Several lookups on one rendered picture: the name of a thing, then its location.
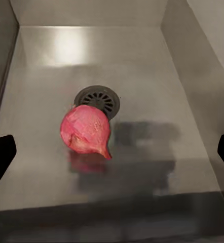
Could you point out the drop in sink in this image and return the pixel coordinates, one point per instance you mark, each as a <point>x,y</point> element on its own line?
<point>157,67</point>

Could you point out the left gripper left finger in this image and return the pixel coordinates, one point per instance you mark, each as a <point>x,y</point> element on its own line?
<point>7,152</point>

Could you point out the vidalia onion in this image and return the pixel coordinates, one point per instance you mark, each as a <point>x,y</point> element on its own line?
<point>85,129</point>

